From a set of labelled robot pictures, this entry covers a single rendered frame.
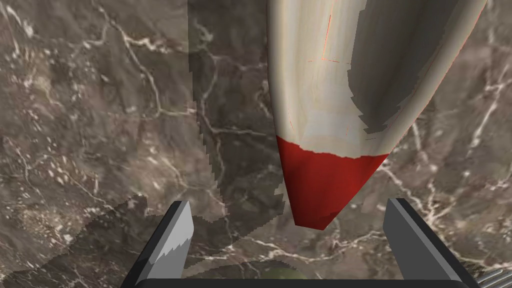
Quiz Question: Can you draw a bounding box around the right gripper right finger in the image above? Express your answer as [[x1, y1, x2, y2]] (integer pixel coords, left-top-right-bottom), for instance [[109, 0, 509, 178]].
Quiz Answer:
[[382, 197, 478, 286]]

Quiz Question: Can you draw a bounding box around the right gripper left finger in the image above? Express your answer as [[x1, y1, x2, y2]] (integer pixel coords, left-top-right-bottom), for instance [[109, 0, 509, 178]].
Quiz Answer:
[[120, 200, 195, 286]]

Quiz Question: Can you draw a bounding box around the cream red-tipped tapered object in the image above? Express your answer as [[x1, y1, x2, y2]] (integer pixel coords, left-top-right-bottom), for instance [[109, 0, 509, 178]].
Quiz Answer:
[[266, 0, 488, 231]]

